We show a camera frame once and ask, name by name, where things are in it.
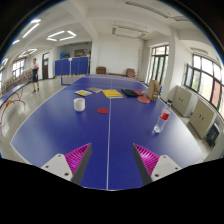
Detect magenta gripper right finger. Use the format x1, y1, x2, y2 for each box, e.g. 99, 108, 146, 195
133, 144, 181, 185

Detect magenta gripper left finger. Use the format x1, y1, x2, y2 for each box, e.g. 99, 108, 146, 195
42, 143, 92, 185

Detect clear plastic water bottle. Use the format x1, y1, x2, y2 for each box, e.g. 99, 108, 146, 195
154, 106, 170, 133

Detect white cup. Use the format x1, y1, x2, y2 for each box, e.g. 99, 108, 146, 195
73, 98, 85, 112

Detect red round disc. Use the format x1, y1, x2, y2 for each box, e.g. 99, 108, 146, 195
97, 108, 109, 114

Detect red table tennis paddle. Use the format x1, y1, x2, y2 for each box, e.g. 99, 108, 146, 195
137, 96, 150, 103

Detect black box on floor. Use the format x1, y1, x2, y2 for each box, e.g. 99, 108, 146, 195
206, 123, 220, 146

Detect beige cabinet near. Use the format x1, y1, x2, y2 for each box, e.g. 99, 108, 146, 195
190, 100, 216, 139

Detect beige cabinet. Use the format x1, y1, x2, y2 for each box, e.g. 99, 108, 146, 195
190, 100, 216, 139
172, 86, 193, 117

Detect beige cabinet far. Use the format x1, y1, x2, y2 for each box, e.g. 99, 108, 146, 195
172, 86, 193, 117

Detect small colourful booklet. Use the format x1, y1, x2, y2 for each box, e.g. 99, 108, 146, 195
74, 90, 92, 97

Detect red paddle behind case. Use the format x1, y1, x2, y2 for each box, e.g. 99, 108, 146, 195
134, 91, 144, 96

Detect black paddle case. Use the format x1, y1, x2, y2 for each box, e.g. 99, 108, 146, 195
121, 89, 138, 97

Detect grey paper sheet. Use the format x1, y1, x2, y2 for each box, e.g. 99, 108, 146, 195
86, 87, 103, 93

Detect brown cardboard box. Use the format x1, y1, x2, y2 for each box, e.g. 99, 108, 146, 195
147, 80, 160, 101

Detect yellow book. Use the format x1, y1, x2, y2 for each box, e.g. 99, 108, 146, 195
103, 89, 123, 99

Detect brown armchair right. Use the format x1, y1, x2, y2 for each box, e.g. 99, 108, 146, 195
126, 68, 138, 79

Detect brown armchair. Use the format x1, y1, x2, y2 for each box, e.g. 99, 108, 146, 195
126, 68, 138, 79
96, 66, 107, 74

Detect brown armchair left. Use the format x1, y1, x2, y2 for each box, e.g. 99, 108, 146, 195
96, 66, 107, 74

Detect blue partition boards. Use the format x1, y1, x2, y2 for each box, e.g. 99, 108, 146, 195
55, 57, 89, 76

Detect person in dark clothes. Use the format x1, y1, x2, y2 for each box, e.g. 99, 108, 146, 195
32, 58, 39, 93

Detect red metal frame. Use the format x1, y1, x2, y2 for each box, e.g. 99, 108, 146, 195
0, 85, 24, 127

